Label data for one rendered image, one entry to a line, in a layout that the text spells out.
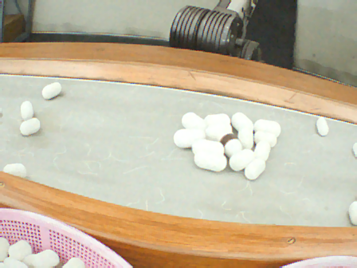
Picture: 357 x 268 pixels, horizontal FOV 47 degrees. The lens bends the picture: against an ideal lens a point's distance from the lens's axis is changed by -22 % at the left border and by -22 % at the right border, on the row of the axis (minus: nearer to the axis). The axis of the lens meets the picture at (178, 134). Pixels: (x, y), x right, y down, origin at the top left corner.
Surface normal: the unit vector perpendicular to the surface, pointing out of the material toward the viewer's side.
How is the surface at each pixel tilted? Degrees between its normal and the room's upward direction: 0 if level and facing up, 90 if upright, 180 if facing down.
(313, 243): 0
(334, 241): 0
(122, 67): 45
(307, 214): 0
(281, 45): 86
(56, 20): 88
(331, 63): 88
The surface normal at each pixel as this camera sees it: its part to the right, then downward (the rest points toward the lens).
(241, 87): -0.05, -0.26
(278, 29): -0.24, 0.41
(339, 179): 0.08, -0.86
